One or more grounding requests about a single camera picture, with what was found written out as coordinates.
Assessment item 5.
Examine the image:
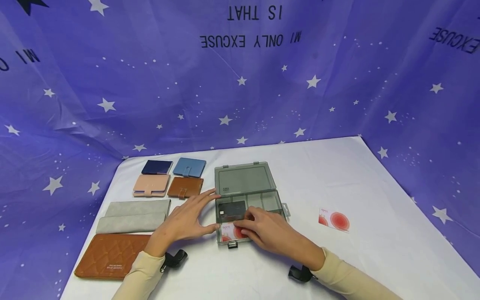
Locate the grey suede long wallet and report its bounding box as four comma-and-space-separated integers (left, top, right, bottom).
96, 199, 172, 235

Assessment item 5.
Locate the person's right forearm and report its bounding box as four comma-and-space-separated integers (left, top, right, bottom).
311, 247, 404, 300

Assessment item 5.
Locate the white card with red circles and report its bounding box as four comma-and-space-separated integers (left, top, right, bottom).
318, 208, 350, 232
220, 222, 250, 243

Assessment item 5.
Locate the person's left forearm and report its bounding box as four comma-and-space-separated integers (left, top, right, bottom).
112, 249, 166, 300

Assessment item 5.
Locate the small brown card wallet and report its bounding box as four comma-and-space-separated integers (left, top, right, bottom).
167, 177, 204, 200

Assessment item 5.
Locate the person's right hand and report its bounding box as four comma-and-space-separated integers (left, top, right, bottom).
233, 206, 326, 271

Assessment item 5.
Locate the blue card wallet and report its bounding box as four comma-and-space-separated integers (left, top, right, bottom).
172, 157, 207, 178

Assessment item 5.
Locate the black card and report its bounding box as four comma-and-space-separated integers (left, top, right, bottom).
218, 200, 247, 223

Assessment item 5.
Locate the brown quilted long wallet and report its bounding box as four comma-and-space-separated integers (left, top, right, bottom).
74, 233, 151, 280

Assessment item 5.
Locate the navy card wallet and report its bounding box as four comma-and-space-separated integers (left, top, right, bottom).
141, 160, 173, 175

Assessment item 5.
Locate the pink card wallet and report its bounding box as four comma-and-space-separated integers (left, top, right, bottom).
132, 174, 171, 198

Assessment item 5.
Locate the person's left hand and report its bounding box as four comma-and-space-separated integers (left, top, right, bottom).
144, 188, 222, 257

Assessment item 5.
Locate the grey transparent plastic box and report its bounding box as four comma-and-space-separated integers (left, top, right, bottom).
214, 161, 292, 250

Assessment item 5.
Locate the black wrist band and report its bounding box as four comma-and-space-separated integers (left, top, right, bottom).
160, 249, 188, 272
288, 265, 318, 283

